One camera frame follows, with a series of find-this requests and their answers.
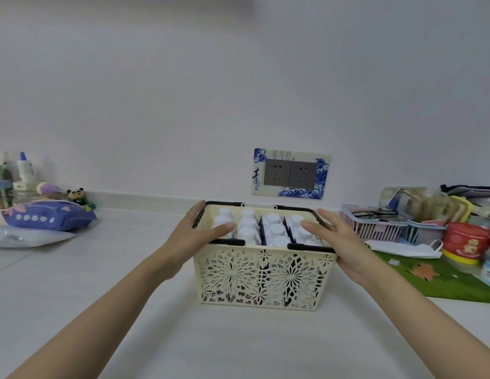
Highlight person's right hand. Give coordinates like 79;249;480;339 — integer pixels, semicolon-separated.
301;209;378;287

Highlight person's left hand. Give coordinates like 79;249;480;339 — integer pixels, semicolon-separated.
160;200;237;281

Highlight cream plastic lattice basket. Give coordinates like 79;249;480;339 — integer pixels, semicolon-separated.
192;200;338;311

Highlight person's right forearm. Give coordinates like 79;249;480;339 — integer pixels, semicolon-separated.
353;258;490;379

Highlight person's left forearm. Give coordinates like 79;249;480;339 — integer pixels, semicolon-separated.
6;254;182;379

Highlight pink plastic basket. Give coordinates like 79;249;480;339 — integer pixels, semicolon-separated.
340;204;409;242

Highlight black eyeglasses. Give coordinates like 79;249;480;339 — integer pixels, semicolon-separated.
351;208;399;222

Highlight group of white bottles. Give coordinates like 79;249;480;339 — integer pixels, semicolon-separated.
212;208;322;249

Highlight white face mask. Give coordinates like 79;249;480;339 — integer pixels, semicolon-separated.
364;239;444;260

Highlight clear plastic packet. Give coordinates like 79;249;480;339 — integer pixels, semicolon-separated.
379;187;451;224

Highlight light blue plastic basket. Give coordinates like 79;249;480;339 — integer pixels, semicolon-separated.
405;220;447;245

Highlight panda figurine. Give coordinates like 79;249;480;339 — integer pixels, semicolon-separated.
67;188;88;206

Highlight yellow rimmed pouch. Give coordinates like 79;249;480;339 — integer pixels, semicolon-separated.
446;196;475;224

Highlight green patterned mat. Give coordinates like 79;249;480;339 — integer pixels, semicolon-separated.
371;248;490;304

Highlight red round tin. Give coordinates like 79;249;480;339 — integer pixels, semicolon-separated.
442;222;490;257

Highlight black folder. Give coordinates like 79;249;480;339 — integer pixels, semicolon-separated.
440;184;490;200

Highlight purple plush toy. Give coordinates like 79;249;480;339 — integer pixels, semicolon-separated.
36;182;66;196

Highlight purple tissue pack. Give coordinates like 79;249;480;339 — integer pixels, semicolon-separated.
2;200;98;232

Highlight white plastic bag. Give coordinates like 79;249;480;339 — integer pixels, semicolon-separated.
0;225;81;249

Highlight clear glass jar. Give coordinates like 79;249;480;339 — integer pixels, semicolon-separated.
12;181;41;206

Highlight white glue bottle blue cap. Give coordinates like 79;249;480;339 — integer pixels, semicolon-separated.
17;152;35;184

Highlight pastel stationery holder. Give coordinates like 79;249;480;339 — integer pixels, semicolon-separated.
0;151;15;211

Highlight grey wall socket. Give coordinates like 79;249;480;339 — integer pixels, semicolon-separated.
265;159;291;188
289;160;318;190

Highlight blue white outlet frame sticker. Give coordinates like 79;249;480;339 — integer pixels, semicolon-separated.
251;148;331;200

